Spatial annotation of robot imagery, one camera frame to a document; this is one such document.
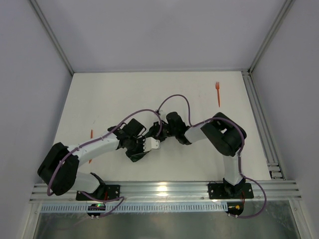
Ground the aluminium frame post right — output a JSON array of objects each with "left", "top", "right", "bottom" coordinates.
[{"left": 248, "top": 0, "right": 295, "bottom": 75}]

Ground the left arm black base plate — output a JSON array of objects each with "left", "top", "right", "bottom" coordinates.
[{"left": 86, "top": 185, "right": 121, "bottom": 201}]

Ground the left black controller board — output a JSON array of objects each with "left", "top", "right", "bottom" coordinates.
[{"left": 86, "top": 203, "right": 106, "bottom": 218}]

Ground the orange plastic fork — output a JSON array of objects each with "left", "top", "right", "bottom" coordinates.
[{"left": 215, "top": 82, "right": 220, "bottom": 107}]

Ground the right black controller board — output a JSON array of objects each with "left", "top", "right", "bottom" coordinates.
[{"left": 226, "top": 202, "right": 244, "bottom": 216}]

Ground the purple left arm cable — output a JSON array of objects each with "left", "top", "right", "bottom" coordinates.
[{"left": 46, "top": 109, "right": 162, "bottom": 221}]

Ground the aluminium frame post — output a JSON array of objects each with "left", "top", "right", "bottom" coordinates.
[
  {"left": 248, "top": 0, "right": 295, "bottom": 75},
  {"left": 28, "top": 0, "right": 75, "bottom": 76}
]

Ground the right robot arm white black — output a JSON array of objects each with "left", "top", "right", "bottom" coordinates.
[{"left": 143, "top": 112, "right": 247, "bottom": 198}]

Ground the green cloth napkin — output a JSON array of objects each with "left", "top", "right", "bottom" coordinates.
[{"left": 125, "top": 121, "right": 165, "bottom": 164}]

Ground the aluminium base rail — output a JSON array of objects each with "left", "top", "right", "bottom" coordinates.
[{"left": 29, "top": 180, "right": 301, "bottom": 203}]

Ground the aluminium frame rail right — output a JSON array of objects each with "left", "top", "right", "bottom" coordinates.
[{"left": 241, "top": 71, "right": 286, "bottom": 180}]

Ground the slotted grey cable duct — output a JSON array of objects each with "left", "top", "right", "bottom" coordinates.
[{"left": 40, "top": 201, "right": 227, "bottom": 213}]

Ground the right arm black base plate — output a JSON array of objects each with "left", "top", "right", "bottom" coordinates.
[{"left": 207, "top": 182, "right": 254, "bottom": 199}]

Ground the black controller board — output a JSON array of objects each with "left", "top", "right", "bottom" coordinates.
[
  {"left": 226, "top": 202, "right": 244, "bottom": 216},
  {"left": 86, "top": 203, "right": 106, "bottom": 218}
]

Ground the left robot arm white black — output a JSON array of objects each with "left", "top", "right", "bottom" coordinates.
[{"left": 37, "top": 119, "right": 146, "bottom": 199}]

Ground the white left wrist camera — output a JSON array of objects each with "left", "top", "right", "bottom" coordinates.
[{"left": 143, "top": 137, "right": 160, "bottom": 152}]

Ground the aluminium frame post left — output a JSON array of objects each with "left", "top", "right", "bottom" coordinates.
[{"left": 28, "top": 0, "right": 75, "bottom": 76}]

